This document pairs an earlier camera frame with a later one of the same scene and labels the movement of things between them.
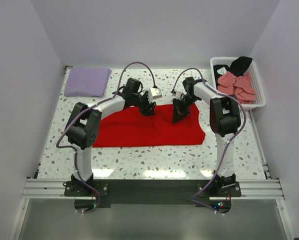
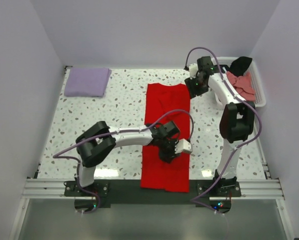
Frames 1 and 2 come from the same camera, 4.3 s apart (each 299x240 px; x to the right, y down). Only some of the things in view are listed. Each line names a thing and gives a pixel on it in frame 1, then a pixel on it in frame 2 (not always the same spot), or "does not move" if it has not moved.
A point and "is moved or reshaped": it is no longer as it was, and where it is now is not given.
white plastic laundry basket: x=260 y=99 does not move
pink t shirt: x=241 y=86 does not move
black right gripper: x=179 y=113 -> x=192 y=91
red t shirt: x=127 y=127 is moved or reshaped
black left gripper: x=148 y=109 -> x=168 y=157
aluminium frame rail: x=250 y=189 does not move
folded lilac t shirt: x=87 y=82 does not move
